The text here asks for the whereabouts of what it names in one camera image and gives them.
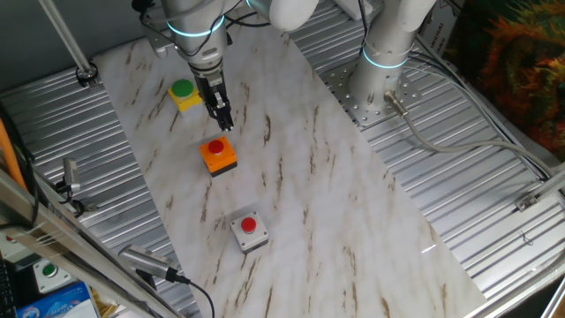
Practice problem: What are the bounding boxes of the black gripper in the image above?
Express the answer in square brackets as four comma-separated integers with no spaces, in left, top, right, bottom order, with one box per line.
[190,61,235,133]

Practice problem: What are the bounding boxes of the yellow box green button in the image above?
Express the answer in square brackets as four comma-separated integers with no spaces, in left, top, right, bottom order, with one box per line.
[167,78,204,114]

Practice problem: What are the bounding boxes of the orange box red button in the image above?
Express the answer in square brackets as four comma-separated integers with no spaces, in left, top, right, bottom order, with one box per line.
[198,135,238,178]

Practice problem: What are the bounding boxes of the grey box red button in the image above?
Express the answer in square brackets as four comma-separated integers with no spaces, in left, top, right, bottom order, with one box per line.
[229,210,269,254]

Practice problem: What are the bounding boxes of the marble pattern board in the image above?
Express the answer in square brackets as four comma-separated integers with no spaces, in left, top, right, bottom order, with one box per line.
[92,19,486,318]

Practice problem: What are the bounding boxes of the orange tube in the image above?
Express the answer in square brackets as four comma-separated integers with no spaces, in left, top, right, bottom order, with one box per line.
[0,118,27,191]

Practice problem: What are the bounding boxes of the tan wrapped packet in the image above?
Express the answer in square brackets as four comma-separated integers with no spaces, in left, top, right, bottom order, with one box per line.
[90,293,118,318]

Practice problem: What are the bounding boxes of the cardboard box red print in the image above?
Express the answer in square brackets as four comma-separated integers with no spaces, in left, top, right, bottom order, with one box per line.
[418,0,463,61]

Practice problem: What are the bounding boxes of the white box green button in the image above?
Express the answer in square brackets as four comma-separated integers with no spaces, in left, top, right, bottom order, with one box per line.
[31,259,74,295]

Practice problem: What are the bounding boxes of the blue tissue pack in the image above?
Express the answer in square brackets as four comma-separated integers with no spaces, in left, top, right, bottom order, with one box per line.
[15,281,101,318]

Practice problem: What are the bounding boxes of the white box red dot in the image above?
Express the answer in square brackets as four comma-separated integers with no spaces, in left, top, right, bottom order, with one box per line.
[0,231,32,264]

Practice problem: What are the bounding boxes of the colourful orange green cloth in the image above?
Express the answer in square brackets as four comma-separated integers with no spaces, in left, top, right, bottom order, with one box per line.
[441,0,565,163]

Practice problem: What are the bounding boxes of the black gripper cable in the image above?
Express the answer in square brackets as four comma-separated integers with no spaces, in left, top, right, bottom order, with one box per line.
[132,0,271,58]

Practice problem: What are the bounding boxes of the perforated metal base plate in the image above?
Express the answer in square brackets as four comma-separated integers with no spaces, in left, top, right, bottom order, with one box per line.
[320,57,425,129]

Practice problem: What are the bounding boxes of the black base cable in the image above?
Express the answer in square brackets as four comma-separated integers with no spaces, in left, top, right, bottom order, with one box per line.
[358,0,371,48]

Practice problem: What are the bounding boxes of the aluminium frame pole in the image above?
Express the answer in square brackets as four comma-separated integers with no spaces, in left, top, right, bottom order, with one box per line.
[37,0,99,87]

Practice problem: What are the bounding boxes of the silver ribbed camera on mount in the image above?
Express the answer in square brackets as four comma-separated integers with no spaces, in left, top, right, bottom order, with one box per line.
[117,244,180,284]

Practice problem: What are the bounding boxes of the black camera cable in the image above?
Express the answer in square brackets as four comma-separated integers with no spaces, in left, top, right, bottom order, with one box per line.
[176,272,216,318]

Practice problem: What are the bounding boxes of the thick black cable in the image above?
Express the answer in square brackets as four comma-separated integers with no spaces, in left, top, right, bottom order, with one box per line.
[0,103,41,226]

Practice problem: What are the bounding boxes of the aluminium frame beam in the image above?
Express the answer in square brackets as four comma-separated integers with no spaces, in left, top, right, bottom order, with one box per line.
[0,170,182,318]

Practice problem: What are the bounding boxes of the grey cable metal connector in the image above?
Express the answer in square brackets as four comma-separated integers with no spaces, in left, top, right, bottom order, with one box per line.
[382,90,553,178]

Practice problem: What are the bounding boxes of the small metal corner bracket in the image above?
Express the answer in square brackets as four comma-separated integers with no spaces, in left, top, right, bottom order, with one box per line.
[514,193,539,212]

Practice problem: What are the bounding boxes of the aluminium frame bar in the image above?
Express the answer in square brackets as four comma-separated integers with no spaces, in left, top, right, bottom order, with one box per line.
[529,163,565,202]
[540,276,565,318]

